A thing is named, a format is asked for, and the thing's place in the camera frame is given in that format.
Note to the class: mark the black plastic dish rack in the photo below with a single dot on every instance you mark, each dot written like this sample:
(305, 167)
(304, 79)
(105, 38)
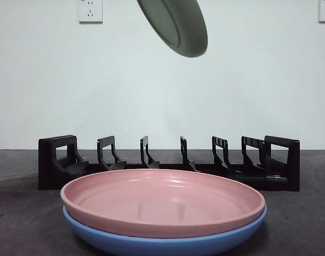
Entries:
(47, 173)

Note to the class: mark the green plate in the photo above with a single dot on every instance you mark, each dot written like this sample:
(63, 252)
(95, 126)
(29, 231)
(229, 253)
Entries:
(183, 29)

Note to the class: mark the pink plate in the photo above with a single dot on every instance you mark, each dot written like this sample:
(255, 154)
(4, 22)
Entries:
(162, 202)

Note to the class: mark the blue plate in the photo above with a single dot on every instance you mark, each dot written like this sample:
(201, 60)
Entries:
(162, 245)

